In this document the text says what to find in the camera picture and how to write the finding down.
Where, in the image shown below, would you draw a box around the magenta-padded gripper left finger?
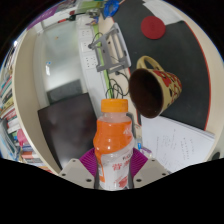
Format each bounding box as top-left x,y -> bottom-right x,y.
58,148 -> 101,190

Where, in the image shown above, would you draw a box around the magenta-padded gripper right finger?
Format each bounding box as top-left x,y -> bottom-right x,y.
126,148 -> 170,189

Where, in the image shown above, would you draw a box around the orange-capped drink bottle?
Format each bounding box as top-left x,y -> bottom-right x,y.
92,98 -> 135,192

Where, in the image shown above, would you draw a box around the white paper sheet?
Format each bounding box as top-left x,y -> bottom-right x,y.
140,114 -> 216,174

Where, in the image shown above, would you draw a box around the black computer monitor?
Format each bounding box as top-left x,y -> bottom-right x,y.
37,92 -> 101,170

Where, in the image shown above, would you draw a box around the yellow mug with red flowers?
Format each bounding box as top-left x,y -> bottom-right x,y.
128,55 -> 183,119

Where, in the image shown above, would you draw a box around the white shelf with books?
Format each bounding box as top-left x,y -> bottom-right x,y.
0,28 -> 63,174

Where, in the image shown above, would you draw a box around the grey metal laptop stand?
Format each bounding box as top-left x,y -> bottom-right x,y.
87,22 -> 132,74

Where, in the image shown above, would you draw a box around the black desk mat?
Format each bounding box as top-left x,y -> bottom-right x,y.
109,0 -> 213,131

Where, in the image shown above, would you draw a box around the flat round red coaster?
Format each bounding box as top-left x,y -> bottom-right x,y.
140,15 -> 167,40

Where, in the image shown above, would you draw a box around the dark wine bottle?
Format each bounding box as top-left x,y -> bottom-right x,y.
57,12 -> 79,24

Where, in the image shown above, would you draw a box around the white folded napkin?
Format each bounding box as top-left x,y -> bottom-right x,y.
143,0 -> 184,25

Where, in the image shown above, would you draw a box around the black cables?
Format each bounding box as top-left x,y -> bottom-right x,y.
104,78 -> 129,100

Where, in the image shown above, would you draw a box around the white wall outlets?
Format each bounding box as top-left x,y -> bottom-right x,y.
78,27 -> 100,70

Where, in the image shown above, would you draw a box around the coiled blue cable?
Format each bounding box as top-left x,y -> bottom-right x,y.
101,0 -> 120,19

